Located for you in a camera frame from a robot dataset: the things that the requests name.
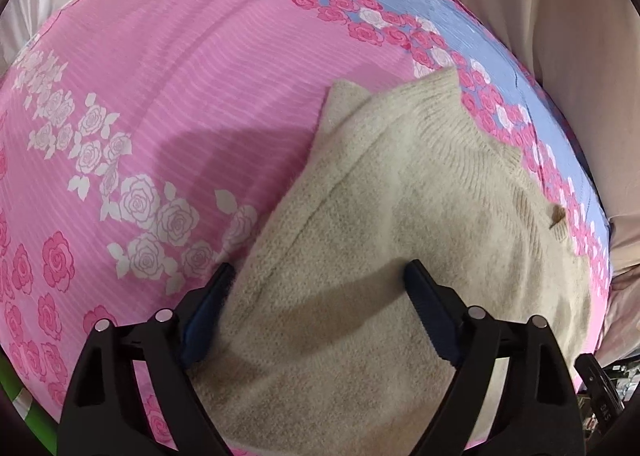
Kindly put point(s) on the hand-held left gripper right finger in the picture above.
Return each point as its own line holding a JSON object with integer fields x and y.
{"x": 435, "y": 326}

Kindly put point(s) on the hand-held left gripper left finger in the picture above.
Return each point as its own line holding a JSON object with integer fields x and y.
{"x": 200, "y": 336}

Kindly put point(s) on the cream sweater with black hearts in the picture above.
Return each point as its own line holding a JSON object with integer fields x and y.
{"x": 375, "y": 196}

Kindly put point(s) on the pink floral bedsheet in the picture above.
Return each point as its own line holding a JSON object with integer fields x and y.
{"x": 175, "y": 85}

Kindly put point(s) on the beige draped cloth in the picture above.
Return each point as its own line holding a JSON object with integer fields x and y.
{"x": 575, "y": 35}

